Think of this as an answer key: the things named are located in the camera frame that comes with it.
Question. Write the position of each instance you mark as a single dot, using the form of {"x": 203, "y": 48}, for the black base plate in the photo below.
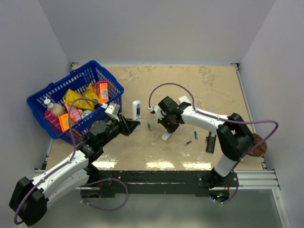
{"x": 197, "y": 183}

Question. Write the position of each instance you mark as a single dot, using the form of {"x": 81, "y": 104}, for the soap pump bottle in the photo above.
{"x": 55, "y": 108}

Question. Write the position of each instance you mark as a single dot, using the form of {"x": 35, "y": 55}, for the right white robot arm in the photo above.
{"x": 234, "y": 136}

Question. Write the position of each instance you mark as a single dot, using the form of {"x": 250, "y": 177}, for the pink round container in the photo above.
{"x": 75, "y": 114}

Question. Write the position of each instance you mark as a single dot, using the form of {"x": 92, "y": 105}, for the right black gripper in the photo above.
{"x": 171, "y": 129}

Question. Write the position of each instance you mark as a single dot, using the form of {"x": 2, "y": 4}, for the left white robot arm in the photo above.
{"x": 32, "y": 197}

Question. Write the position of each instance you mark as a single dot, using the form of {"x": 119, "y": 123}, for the black remote control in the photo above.
{"x": 210, "y": 140}

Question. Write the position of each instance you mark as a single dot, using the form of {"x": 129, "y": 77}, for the silver can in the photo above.
{"x": 85, "y": 113}

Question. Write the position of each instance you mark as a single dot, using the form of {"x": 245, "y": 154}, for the white battery cover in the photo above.
{"x": 165, "y": 136}

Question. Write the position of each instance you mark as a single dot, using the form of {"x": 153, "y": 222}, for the orange juice carton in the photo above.
{"x": 103, "y": 92}

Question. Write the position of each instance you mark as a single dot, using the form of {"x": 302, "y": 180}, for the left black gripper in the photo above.
{"x": 128, "y": 125}

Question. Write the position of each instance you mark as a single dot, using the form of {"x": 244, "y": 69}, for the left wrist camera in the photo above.
{"x": 112, "y": 110}

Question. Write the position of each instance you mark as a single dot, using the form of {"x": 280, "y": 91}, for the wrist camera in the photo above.
{"x": 112, "y": 110}
{"x": 156, "y": 110}

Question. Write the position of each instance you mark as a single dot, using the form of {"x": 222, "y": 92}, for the small orange box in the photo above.
{"x": 63, "y": 120}

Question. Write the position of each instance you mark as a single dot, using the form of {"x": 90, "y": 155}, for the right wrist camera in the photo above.
{"x": 156, "y": 110}

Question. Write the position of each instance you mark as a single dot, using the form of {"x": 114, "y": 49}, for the brown cloth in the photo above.
{"x": 257, "y": 151}

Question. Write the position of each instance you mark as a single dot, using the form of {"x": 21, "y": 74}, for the white remote control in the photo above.
{"x": 137, "y": 112}

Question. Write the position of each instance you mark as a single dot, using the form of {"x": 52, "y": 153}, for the blue plastic shopping basket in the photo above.
{"x": 77, "y": 80}

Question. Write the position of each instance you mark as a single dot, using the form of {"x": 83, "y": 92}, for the yellow snack bag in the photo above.
{"x": 90, "y": 94}
{"x": 71, "y": 95}

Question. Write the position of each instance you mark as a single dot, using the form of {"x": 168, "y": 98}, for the white remote with display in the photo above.
{"x": 184, "y": 99}

